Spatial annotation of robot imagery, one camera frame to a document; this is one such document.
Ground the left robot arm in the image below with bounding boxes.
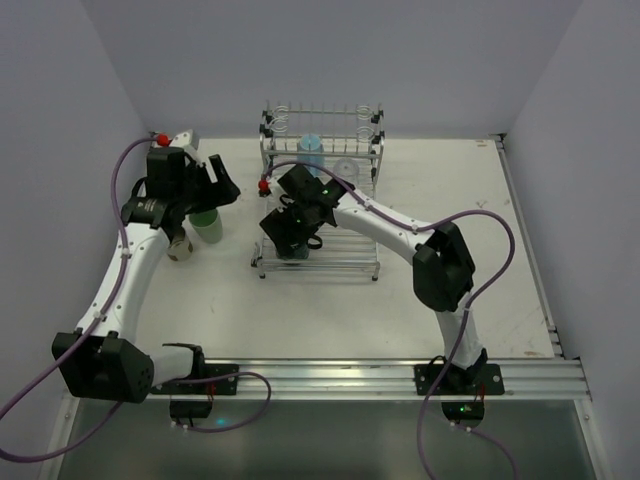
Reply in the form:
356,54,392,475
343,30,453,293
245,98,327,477
52,147,240,403

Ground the dark green ceramic mug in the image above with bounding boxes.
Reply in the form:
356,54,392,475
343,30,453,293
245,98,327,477
276,236,323,261

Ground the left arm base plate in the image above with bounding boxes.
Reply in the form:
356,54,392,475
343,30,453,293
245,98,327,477
150,363,239,426

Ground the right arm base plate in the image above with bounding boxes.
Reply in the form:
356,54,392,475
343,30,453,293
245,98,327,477
434,363,505,428

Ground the clear glass at back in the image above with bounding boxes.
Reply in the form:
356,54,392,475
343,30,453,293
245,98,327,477
332,158,360,187

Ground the aluminium mounting rail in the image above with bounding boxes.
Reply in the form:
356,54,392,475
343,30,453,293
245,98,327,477
204,358,589,400

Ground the blue plastic mug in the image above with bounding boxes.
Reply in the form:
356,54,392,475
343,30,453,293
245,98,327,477
297,133,325,177

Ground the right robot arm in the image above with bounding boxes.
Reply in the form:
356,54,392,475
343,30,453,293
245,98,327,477
258,165,487,388

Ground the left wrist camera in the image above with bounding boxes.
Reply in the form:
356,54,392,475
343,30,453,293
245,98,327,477
171,129,205,166

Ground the metal dish rack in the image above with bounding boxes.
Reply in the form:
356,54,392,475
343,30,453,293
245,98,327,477
249,101,387,284

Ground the light green plastic cup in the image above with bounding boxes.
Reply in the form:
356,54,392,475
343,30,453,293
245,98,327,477
189,209,223,244

